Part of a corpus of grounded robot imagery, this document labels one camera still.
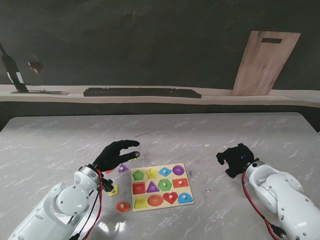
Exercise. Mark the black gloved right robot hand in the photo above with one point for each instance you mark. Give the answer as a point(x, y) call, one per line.
point(240, 158)

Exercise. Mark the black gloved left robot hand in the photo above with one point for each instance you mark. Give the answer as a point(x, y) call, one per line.
point(108, 157)

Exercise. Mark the wooden shape puzzle board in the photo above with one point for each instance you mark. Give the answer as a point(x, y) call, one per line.
point(140, 186)

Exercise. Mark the blue diamond puzzle piece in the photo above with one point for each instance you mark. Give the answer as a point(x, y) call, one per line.
point(162, 172)

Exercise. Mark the orange rectangle puzzle piece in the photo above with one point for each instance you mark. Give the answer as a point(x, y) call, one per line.
point(183, 183)

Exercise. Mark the green hexagon puzzle piece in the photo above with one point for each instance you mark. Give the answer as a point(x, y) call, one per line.
point(168, 185)

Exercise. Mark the blue semicircle puzzle piece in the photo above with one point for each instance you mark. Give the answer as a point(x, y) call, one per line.
point(185, 199)

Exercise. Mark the red heart puzzle piece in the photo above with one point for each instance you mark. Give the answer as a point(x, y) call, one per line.
point(170, 198)

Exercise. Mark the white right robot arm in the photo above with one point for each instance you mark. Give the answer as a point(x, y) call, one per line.
point(280, 192)

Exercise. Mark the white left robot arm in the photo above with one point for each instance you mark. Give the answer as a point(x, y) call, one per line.
point(55, 210)

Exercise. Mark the red square puzzle piece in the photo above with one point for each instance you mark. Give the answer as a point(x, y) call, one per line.
point(109, 172)

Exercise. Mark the purple triangle puzzle piece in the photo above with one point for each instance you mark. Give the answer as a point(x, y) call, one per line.
point(123, 169)

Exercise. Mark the yellow trapezoid puzzle piece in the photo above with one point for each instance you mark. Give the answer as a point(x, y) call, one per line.
point(113, 192)

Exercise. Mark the orange oval puzzle piece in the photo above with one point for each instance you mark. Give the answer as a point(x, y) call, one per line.
point(123, 207)

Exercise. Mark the wooden cutting board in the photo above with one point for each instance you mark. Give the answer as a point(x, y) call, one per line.
point(265, 65)

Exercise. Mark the long black tray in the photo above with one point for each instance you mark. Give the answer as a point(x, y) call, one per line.
point(142, 92)

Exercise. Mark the light wooden shelf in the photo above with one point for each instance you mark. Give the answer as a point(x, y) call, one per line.
point(50, 97)

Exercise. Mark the wine glass with red wine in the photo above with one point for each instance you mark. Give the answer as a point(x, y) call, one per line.
point(36, 67)

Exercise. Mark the dark wine bottle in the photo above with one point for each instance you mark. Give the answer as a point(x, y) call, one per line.
point(12, 70)

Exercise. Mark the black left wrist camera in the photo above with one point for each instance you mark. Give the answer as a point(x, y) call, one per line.
point(108, 185)

